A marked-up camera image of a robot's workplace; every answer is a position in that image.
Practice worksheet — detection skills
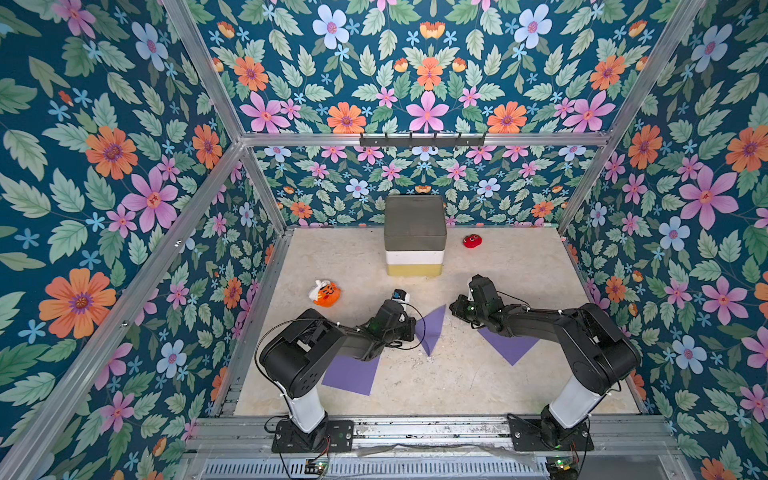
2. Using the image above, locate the purple paper square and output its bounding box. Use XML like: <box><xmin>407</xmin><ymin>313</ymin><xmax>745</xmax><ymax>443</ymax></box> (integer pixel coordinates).
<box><xmin>322</xmin><ymin>356</ymin><xmax>379</xmax><ymax>396</ymax></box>
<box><xmin>416</xmin><ymin>305</ymin><xmax>447</xmax><ymax>357</ymax></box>
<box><xmin>479</xmin><ymin>329</ymin><xmax>538</xmax><ymax>366</ymax></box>

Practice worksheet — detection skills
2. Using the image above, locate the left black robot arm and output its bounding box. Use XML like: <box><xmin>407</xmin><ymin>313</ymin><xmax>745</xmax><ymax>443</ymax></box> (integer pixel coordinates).
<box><xmin>254</xmin><ymin>299</ymin><xmax>417</xmax><ymax>439</ymax></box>

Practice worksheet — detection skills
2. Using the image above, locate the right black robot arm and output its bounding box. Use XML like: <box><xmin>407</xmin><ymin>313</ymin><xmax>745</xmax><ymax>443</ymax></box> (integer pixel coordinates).
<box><xmin>449</xmin><ymin>274</ymin><xmax>641</xmax><ymax>434</ymax></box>

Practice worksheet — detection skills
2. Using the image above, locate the small red toy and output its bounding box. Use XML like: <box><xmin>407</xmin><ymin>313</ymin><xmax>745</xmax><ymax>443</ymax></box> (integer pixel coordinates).
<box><xmin>462</xmin><ymin>234</ymin><xmax>483</xmax><ymax>249</ymax></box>

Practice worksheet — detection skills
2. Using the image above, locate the orange tiger plush toy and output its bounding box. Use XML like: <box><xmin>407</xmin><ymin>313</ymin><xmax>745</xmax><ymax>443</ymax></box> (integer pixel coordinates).
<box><xmin>308</xmin><ymin>280</ymin><xmax>341</xmax><ymax>308</ymax></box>

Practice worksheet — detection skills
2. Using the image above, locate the grey white yellow stacked box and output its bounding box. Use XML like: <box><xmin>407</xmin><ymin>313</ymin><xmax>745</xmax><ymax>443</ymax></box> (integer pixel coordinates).
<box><xmin>384</xmin><ymin>195</ymin><xmax>447</xmax><ymax>277</ymax></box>

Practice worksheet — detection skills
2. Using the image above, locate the white ventilation grille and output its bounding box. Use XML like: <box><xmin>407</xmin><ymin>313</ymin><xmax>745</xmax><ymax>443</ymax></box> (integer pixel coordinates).
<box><xmin>202</xmin><ymin>456</ymin><xmax>549</xmax><ymax>479</ymax></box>

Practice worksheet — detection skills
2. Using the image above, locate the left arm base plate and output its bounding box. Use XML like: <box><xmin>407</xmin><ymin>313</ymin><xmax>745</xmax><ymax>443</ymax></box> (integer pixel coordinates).
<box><xmin>271</xmin><ymin>419</ymin><xmax>355</xmax><ymax>453</ymax></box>

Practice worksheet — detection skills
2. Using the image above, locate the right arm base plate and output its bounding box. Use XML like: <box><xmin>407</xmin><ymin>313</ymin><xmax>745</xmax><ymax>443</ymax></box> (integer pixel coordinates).
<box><xmin>506</xmin><ymin>413</ymin><xmax>594</xmax><ymax>452</ymax></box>

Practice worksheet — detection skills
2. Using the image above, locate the grey wall hook rail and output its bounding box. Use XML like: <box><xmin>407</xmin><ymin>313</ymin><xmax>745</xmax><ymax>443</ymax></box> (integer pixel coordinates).
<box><xmin>358</xmin><ymin>133</ymin><xmax>486</xmax><ymax>149</ymax></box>

